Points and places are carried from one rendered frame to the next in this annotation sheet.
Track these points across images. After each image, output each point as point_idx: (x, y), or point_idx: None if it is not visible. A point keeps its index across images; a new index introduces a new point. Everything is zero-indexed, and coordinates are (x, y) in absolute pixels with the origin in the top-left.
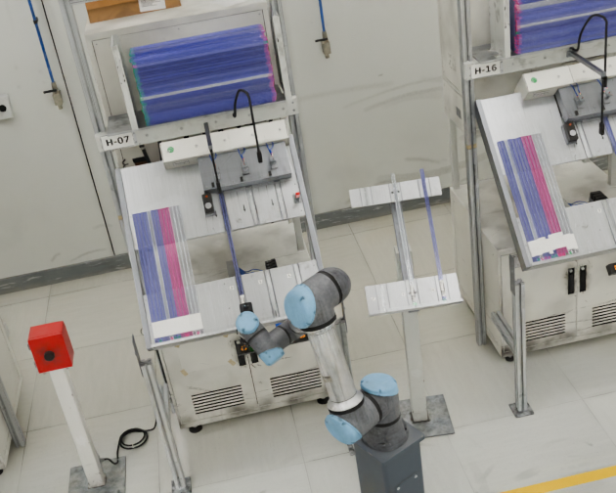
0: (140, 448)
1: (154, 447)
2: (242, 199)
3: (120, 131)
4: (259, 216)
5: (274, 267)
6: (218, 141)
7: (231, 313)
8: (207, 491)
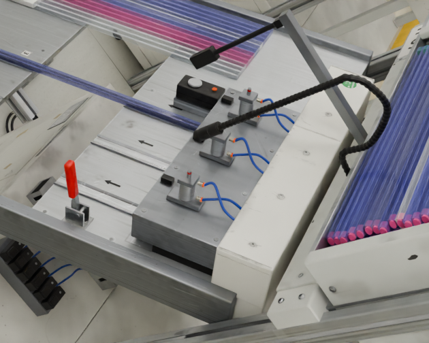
0: (4, 120)
1: None
2: (165, 152)
3: None
4: (105, 151)
5: (35, 278)
6: (311, 144)
7: None
8: None
